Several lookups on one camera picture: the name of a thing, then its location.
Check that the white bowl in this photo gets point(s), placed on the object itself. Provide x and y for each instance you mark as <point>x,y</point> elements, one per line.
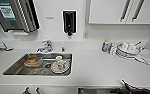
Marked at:
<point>126,46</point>

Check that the small white bottle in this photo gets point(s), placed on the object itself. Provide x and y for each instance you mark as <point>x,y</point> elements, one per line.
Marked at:
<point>111,50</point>

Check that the blue dish soap bottle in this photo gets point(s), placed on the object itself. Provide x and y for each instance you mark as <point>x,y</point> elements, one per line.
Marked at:
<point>105,48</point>

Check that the white plate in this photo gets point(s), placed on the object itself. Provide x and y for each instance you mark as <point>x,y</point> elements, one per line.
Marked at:
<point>67,68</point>

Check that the white two-door sink cabinet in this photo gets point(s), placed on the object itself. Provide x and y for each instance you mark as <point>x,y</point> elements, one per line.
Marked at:
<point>57,91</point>

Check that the white mug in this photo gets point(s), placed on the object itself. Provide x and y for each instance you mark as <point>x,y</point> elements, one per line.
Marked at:
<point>59,63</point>

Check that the chrome faucet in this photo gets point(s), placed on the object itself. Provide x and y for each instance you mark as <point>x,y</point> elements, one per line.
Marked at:
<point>47,45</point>

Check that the clear container orange food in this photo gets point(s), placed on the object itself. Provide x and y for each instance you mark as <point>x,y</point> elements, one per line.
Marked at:
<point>33,61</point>

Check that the steel sink basin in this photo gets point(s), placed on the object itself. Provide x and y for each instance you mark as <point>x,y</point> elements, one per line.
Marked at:
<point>14,70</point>

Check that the steel paper towel dispenser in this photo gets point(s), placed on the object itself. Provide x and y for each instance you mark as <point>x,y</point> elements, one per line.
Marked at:
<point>21,16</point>

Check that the white wall outlet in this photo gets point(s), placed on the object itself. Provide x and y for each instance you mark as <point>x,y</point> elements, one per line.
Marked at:
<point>85,34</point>

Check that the white wall cabinet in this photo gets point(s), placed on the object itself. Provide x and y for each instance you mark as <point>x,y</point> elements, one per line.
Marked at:
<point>104,11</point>

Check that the black wall soap dispenser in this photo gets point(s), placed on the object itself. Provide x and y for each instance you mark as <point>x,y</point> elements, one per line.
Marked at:
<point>69,21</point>

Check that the small wall label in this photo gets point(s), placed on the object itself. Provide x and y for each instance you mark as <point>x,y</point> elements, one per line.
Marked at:
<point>50,18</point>

